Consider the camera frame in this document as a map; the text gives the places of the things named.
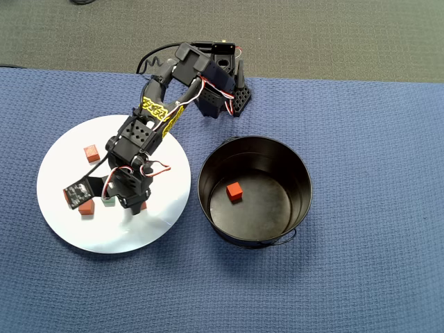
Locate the black metal bucket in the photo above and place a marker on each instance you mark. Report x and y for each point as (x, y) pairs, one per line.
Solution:
(249, 215)

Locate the black robot arm with yellow lettering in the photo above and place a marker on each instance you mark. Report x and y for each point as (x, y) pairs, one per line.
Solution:
(138, 138)

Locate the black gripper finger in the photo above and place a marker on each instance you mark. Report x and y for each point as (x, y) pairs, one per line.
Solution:
(134, 209)

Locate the green cube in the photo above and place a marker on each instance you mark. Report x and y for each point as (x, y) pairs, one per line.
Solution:
(109, 202)

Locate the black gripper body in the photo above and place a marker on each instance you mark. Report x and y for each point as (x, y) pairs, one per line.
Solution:
(132, 202)

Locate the blue woven table cloth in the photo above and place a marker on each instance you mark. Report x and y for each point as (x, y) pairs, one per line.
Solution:
(312, 277)

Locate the white round plate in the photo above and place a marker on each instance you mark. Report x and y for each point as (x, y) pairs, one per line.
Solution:
(114, 236)

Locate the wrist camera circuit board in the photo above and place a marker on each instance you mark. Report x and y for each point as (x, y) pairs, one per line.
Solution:
(79, 194)

